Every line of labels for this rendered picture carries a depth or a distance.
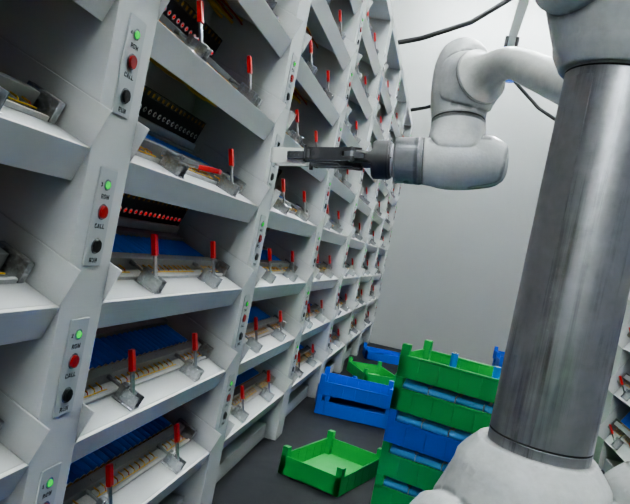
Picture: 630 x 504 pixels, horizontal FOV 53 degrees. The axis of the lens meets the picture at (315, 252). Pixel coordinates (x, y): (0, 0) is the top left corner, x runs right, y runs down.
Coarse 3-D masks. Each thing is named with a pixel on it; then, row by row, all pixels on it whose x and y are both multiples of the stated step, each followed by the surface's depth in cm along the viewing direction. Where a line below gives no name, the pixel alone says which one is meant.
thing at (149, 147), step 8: (144, 144) 98; (152, 144) 100; (160, 144) 106; (144, 152) 96; (152, 152) 102; (160, 152) 104; (176, 152) 110; (184, 160) 114; (192, 160) 117; (192, 168) 117; (208, 176) 123; (216, 176) 132
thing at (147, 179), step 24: (144, 120) 118; (192, 144) 141; (144, 168) 88; (240, 168) 143; (144, 192) 92; (168, 192) 98; (192, 192) 106; (216, 192) 116; (240, 192) 142; (264, 192) 142; (240, 216) 135
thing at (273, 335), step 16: (256, 304) 214; (272, 304) 213; (256, 320) 170; (272, 320) 203; (288, 320) 212; (256, 336) 170; (272, 336) 195; (288, 336) 207; (256, 352) 169; (272, 352) 186; (240, 368) 156
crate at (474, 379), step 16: (416, 352) 163; (432, 352) 169; (400, 368) 152; (416, 368) 150; (432, 368) 149; (448, 368) 147; (464, 368) 165; (480, 368) 163; (432, 384) 148; (448, 384) 147; (464, 384) 145; (480, 384) 143; (496, 384) 142
